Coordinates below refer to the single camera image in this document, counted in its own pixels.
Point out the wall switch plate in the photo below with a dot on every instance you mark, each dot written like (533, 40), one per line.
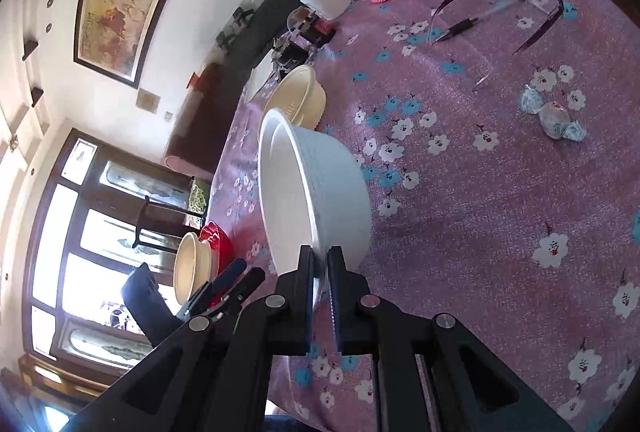
(148, 101)

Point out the brown armchair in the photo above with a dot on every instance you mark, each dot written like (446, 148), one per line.
(200, 122)

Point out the black and clear pen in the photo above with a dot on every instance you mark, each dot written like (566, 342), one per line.
(462, 26)

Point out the large red glass plate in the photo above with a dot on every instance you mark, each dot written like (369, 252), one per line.
(226, 248)

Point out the white folded napkin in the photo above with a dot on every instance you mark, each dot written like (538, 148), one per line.
(262, 85)

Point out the dark wooden chair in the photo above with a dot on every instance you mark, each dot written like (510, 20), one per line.
(150, 222)

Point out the white bowl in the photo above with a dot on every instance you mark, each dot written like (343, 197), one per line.
(325, 182)

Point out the green cushion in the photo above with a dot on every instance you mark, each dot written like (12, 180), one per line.
(199, 198)

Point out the small cream bowl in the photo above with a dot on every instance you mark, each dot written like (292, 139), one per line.
(187, 269)
(212, 264)

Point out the wooden framed glass door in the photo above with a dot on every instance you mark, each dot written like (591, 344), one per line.
(75, 237)

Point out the black sofa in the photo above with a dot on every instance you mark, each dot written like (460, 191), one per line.
(272, 20)

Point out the blue white wrapped candy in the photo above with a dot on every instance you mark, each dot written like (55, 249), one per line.
(531, 98)
(555, 117)

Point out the purple floral tablecloth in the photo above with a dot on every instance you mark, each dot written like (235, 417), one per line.
(450, 212)

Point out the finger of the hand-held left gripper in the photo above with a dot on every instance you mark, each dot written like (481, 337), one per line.
(310, 294)
(245, 284)

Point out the large cream bowl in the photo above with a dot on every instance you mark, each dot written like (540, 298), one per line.
(305, 97)

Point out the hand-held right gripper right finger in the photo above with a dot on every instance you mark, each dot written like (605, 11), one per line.
(336, 299)

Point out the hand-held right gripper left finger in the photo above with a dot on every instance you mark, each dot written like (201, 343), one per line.
(306, 297)

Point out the black charger box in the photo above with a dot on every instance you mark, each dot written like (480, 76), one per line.
(290, 53)

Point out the small wooden wall shelf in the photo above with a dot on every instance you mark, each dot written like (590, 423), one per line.
(30, 50)
(36, 96)

